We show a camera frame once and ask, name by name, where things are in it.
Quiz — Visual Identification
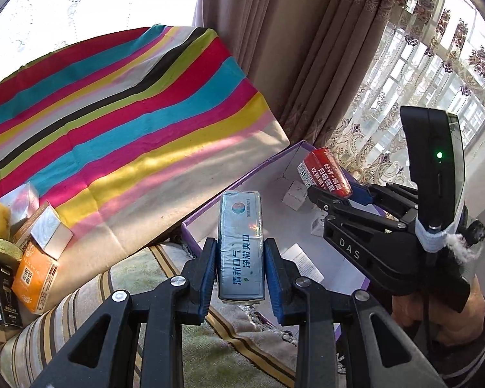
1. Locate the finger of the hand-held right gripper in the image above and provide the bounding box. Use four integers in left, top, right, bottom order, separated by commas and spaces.
306, 185, 413, 229
351, 182, 421, 211

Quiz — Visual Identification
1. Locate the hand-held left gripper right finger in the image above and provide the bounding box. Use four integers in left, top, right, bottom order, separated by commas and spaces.
264, 238, 449, 388

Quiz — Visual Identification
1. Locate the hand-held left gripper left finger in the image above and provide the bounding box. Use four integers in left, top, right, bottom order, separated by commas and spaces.
30, 238, 219, 388

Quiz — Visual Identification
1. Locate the red packet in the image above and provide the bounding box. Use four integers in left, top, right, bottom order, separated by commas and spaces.
297, 148, 353, 199

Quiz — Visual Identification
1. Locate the blue rectangular carton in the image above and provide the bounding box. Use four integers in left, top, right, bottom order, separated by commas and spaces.
217, 190, 266, 303

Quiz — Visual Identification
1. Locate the purple cardboard box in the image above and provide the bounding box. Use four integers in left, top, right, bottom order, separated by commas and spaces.
180, 141, 384, 346

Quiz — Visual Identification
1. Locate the silver taped box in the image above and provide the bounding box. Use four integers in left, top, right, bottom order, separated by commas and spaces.
13, 201, 74, 260

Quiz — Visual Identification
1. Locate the person's right forearm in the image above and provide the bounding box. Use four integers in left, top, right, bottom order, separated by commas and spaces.
426, 297, 485, 376

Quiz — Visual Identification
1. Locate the person's right hand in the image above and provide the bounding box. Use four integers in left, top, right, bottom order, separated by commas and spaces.
390, 273, 485, 347

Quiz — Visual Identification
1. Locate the small white box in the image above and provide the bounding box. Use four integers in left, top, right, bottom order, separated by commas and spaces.
283, 180, 308, 211
310, 209, 329, 237

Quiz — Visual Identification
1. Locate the white paper card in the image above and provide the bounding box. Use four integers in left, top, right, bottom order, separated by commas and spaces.
281, 243, 325, 288

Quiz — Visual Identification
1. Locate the embroidered lace curtain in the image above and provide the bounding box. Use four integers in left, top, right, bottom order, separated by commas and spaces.
327, 0, 485, 199

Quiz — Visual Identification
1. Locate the brown pleated curtain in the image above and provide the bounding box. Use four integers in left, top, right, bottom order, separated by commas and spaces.
192, 0, 401, 148

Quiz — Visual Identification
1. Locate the orange carton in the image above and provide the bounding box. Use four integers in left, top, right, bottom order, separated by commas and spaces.
11, 239, 60, 314

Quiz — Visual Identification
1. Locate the rainbow striped cloth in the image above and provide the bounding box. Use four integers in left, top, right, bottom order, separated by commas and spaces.
0, 25, 290, 324

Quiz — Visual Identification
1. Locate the white glossy box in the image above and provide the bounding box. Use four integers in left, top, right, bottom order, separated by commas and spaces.
0, 182, 40, 227

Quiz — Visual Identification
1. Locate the black carton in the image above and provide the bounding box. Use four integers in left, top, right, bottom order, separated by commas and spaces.
0, 261, 24, 328

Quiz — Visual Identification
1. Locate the green sponge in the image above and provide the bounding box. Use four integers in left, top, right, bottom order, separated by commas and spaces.
0, 232, 23, 263

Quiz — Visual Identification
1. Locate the white sheer curtain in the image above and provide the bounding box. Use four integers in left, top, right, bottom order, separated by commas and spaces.
0, 0, 205, 71

